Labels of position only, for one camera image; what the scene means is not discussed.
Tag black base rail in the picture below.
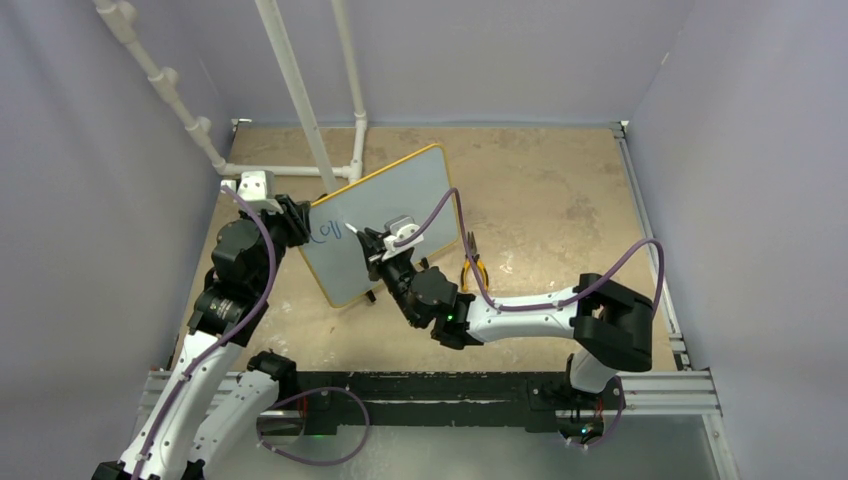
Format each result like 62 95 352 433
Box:
297 372 578 435

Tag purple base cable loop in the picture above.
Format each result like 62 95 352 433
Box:
254 387 370 468

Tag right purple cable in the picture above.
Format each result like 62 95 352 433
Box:
394 187 666 319

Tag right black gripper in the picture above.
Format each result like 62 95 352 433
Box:
361 227 423 327

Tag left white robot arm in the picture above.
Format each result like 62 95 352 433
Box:
93 195 311 479

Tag yellow framed whiteboard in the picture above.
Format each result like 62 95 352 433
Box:
300 144 452 308

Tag yellow handled pliers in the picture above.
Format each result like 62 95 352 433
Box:
459 231 491 295

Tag aluminium frame rail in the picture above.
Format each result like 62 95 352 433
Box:
609 121 740 479

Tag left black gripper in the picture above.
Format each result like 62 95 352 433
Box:
239 193 310 293

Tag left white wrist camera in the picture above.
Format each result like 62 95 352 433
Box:
220 170 285 213

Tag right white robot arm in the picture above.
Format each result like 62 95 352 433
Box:
355 228 656 407

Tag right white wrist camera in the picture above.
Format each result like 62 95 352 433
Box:
382 215 423 260

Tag white pvc pipe frame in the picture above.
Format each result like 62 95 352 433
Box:
94 1 369 193

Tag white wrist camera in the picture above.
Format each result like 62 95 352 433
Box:
220 170 285 213
382 215 423 260

